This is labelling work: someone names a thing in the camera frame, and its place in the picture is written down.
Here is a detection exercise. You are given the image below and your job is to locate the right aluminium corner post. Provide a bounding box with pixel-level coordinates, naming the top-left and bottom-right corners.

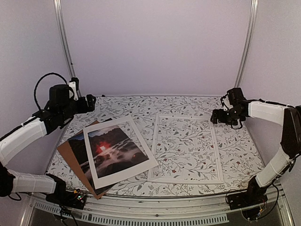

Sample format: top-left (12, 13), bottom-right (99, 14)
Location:
top-left (234, 0), bottom-right (259, 88)

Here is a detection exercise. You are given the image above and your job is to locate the landscape photo print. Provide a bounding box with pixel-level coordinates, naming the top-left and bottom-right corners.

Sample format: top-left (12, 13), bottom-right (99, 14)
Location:
top-left (67, 130), bottom-right (113, 196)

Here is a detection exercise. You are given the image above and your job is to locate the white picture frame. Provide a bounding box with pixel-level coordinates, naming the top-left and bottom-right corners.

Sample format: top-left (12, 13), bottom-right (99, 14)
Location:
top-left (148, 114), bottom-right (224, 185)

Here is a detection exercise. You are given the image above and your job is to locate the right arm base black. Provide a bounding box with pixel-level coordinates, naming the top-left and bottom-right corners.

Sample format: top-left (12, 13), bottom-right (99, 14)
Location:
top-left (225, 188), bottom-right (268, 221)

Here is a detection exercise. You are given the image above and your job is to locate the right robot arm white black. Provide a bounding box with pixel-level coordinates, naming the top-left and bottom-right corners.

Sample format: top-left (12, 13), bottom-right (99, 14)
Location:
top-left (210, 88), bottom-right (301, 208)

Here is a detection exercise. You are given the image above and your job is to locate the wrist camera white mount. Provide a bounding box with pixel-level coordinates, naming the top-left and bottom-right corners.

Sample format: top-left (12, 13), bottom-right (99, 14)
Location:
top-left (68, 77), bottom-right (79, 101)
top-left (220, 94), bottom-right (230, 111)

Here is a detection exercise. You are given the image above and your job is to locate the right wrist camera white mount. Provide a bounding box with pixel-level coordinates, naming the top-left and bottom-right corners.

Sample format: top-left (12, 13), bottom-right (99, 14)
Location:
top-left (220, 94), bottom-right (230, 111)

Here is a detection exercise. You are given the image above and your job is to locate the front aluminium slotted rail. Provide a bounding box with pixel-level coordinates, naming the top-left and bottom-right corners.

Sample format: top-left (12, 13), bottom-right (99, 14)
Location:
top-left (20, 183), bottom-right (296, 226)

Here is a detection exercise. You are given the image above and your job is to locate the white mat with clear sheet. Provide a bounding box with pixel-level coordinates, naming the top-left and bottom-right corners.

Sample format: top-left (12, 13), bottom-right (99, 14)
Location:
top-left (83, 116), bottom-right (158, 188)

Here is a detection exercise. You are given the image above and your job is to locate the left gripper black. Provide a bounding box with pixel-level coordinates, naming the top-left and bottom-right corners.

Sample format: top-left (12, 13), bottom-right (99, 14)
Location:
top-left (60, 94), bottom-right (96, 121)

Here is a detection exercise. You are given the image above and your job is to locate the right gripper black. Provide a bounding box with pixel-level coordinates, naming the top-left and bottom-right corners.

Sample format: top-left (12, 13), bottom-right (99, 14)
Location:
top-left (211, 107), bottom-right (243, 126)

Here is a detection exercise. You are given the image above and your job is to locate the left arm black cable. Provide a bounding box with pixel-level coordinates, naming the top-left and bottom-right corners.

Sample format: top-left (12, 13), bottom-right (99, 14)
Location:
top-left (33, 73), bottom-right (71, 111)

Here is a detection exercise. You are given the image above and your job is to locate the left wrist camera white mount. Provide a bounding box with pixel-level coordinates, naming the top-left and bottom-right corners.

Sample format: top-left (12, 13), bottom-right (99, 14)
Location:
top-left (68, 77), bottom-right (79, 101)

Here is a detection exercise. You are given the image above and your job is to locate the aluminium corner post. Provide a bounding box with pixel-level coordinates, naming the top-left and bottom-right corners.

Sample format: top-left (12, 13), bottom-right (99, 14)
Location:
top-left (234, 0), bottom-right (259, 88)
top-left (53, 0), bottom-right (83, 97)

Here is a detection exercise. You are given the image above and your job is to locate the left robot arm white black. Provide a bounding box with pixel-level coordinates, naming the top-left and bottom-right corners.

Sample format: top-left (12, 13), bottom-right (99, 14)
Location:
top-left (0, 81), bottom-right (96, 205)

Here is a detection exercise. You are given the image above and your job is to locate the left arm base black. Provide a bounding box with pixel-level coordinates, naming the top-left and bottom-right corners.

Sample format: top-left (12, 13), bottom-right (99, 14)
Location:
top-left (46, 189), bottom-right (87, 210)

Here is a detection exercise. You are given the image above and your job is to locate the left aluminium corner post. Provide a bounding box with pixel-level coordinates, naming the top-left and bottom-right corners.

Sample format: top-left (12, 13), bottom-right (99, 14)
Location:
top-left (53, 0), bottom-right (83, 97)

